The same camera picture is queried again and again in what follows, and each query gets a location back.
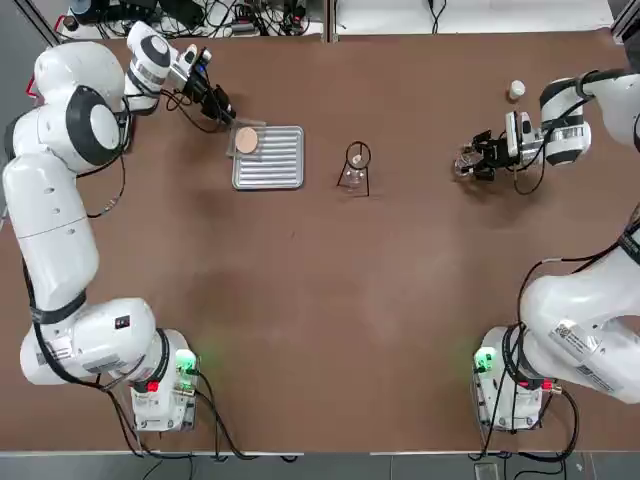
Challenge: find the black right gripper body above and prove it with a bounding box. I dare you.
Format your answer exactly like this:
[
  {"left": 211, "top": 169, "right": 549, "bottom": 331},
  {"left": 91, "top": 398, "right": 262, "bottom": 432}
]
[{"left": 482, "top": 139, "right": 511, "bottom": 174}]

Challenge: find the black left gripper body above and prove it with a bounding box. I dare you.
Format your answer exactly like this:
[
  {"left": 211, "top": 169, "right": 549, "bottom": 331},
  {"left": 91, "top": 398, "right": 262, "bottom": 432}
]
[{"left": 180, "top": 72, "right": 217, "bottom": 104}]

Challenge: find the small glass beaker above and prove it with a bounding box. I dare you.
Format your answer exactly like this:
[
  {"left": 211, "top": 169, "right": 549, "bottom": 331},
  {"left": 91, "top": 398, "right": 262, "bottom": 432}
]
[{"left": 452, "top": 146, "right": 482, "bottom": 178}]

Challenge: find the asbestos net with round centre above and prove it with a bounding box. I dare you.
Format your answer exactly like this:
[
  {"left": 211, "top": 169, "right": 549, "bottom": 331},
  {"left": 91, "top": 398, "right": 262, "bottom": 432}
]
[{"left": 227, "top": 117, "right": 267, "bottom": 162}]

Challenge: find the black wire tripod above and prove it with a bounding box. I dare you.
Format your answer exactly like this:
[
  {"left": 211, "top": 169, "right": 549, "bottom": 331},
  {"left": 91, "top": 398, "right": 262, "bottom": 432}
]
[{"left": 335, "top": 140, "right": 374, "bottom": 199}]

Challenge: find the ribbed metal tray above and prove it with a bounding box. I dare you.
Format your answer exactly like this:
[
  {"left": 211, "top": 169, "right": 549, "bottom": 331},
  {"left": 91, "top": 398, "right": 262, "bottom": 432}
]
[{"left": 231, "top": 124, "right": 306, "bottom": 192}]

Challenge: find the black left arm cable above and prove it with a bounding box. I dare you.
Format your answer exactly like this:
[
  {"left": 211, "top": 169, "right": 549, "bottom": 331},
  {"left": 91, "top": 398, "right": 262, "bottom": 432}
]
[{"left": 19, "top": 74, "right": 236, "bottom": 401}]

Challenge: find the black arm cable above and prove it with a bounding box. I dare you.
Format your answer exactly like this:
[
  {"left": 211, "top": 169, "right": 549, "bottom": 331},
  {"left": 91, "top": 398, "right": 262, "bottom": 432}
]
[
  {"left": 492, "top": 69, "right": 640, "bottom": 431},
  {"left": 19, "top": 74, "right": 236, "bottom": 401}
]

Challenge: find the aluminium frame post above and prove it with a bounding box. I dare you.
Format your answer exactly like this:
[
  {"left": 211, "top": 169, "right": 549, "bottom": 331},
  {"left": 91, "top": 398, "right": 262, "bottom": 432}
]
[
  {"left": 610, "top": 0, "right": 640, "bottom": 46},
  {"left": 323, "top": 0, "right": 337, "bottom": 44},
  {"left": 19, "top": 0, "right": 64, "bottom": 51}
]

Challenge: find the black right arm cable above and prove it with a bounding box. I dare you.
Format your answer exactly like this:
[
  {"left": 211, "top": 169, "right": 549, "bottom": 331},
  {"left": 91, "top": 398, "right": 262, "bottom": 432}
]
[{"left": 492, "top": 69, "right": 640, "bottom": 431}]

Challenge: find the black right base cable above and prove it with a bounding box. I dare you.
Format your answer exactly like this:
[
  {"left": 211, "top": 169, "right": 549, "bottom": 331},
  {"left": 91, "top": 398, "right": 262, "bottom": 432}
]
[{"left": 469, "top": 387, "right": 581, "bottom": 461}]

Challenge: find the black base cable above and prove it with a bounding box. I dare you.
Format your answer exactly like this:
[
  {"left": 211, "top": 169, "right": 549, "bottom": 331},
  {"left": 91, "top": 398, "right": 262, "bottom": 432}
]
[
  {"left": 469, "top": 387, "right": 581, "bottom": 461},
  {"left": 192, "top": 367, "right": 306, "bottom": 462}
]

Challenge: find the black left base cable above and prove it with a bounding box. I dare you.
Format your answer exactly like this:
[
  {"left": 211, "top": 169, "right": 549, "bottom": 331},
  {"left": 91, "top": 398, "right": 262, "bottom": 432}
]
[{"left": 192, "top": 367, "right": 306, "bottom": 462}]

